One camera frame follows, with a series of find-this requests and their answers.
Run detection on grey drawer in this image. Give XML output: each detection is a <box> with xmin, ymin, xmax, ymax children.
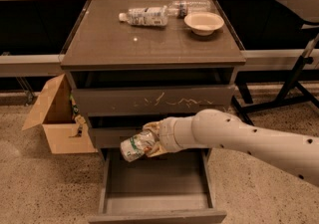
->
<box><xmin>71</xmin><ymin>69</ymin><xmax>234</xmax><ymax>116</ymax></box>
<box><xmin>89</xmin><ymin>112</ymin><xmax>194</xmax><ymax>148</ymax></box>
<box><xmin>88</xmin><ymin>148</ymin><xmax>226</xmax><ymax>224</ymax></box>

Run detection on grey drawer cabinet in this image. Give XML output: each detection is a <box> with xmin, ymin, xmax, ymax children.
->
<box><xmin>60</xmin><ymin>0</ymin><xmax>247</xmax><ymax>224</ymax></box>

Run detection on small clear water bottle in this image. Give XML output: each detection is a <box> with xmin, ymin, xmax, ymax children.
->
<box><xmin>167</xmin><ymin>0</ymin><xmax>211</xmax><ymax>18</ymax></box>

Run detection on large clear water bottle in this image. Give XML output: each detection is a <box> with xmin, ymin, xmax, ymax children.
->
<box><xmin>119</xmin><ymin>6</ymin><xmax>168</xmax><ymax>27</ymax></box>

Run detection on open cardboard box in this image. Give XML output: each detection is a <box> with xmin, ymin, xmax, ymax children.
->
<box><xmin>22</xmin><ymin>75</ymin><xmax>96</xmax><ymax>154</ymax></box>

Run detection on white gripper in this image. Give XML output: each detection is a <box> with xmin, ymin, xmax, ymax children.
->
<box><xmin>143</xmin><ymin>117</ymin><xmax>181</xmax><ymax>157</ymax></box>

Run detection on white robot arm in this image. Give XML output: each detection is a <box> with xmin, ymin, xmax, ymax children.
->
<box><xmin>143</xmin><ymin>110</ymin><xmax>319</xmax><ymax>186</ymax></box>

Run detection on crushed 7up can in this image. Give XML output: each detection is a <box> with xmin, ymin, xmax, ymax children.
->
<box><xmin>120</xmin><ymin>130</ymin><xmax>157</xmax><ymax>162</ymax></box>

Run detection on grey bottom drawer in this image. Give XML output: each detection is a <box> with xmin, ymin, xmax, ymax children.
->
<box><xmin>88</xmin><ymin>148</ymin><xmax>226</xmax><ymax>224</ymax></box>

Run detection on items inside cardboard box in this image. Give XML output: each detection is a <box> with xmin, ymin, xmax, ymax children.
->
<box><xmin>69</xmin><ymin>94</ymin><xmax>86</xmax><ymax>137</ymax></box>

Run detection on grey top drawer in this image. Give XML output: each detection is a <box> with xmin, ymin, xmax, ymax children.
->
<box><xmin>71</xmin><ymin>69</ymin><xmax>234</xmax><ymax>116</ymax></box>

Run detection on white bowl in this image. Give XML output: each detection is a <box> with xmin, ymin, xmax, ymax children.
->
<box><xmin>184</xmin><ymin>12</ymin><xmax>224</xmax><ymax>36</ymax></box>

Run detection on grey middle drawer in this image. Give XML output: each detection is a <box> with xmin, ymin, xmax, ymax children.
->
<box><xmin>89</xmin><ymin>112</ymin><xmax>194</xmax><ymax>148</ymax></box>

